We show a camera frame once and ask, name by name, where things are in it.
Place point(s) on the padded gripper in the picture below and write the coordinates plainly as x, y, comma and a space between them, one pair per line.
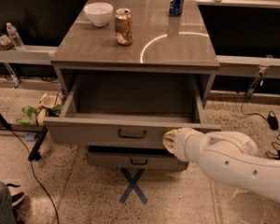
181, 143

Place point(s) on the grey top drawer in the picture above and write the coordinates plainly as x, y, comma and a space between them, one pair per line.
122, 109

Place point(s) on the grey drawer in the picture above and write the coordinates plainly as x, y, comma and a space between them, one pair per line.
122, 109
138, 158

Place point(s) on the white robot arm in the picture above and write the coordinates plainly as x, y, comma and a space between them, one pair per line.
229, 158

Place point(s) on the grey wooden drawer cabinet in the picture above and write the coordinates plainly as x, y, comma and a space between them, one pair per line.
161, 42

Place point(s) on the grey lower drawer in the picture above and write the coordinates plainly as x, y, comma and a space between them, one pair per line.
138, 158

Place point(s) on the blue tape cross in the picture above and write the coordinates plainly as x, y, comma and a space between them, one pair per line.
133, 186

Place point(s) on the black power adapter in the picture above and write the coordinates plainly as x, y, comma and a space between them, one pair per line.
273, 121

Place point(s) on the bag of groceries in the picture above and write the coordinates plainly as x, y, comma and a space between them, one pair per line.
50, 105

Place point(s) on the gold soda can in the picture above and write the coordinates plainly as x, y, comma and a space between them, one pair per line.
123, 26

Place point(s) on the white ceramic bowl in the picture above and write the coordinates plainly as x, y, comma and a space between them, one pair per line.
98, 13

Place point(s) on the blue pepsi can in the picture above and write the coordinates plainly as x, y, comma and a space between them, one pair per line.
176, 7

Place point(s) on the dark shoe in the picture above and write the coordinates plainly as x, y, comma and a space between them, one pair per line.
18, 197

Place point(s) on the grey trouser leg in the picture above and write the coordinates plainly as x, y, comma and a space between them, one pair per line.
6, 213

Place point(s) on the clear plastic water bottle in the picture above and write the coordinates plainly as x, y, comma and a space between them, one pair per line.
14, 36

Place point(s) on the small bowl with food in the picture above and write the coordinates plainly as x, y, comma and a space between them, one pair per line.
5, 42

